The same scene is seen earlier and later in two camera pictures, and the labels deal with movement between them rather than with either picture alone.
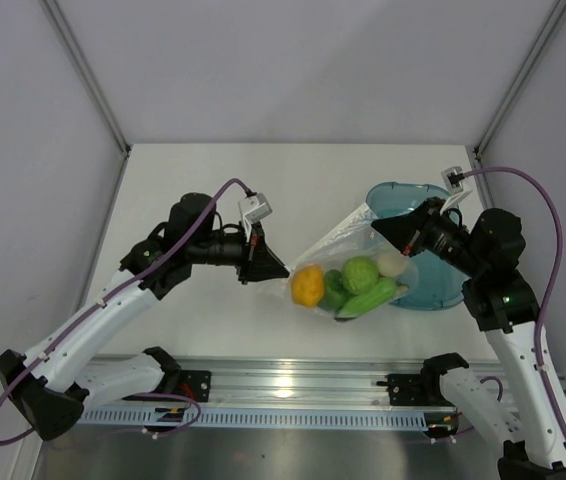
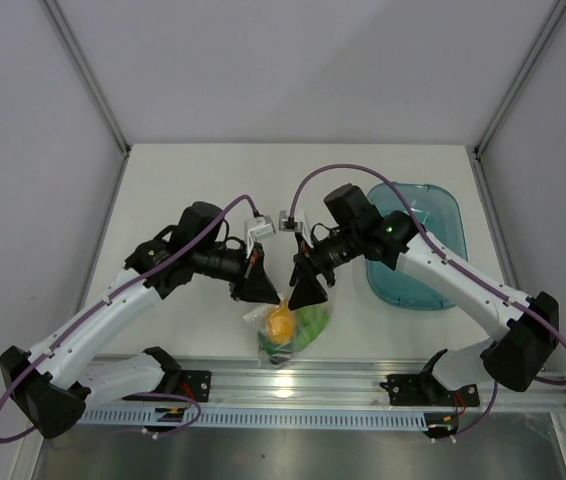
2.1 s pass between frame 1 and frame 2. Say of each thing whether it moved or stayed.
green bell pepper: moved
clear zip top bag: moved
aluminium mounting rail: stayed
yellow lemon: moved
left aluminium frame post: stayed
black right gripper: moved
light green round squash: moved
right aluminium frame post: stayed
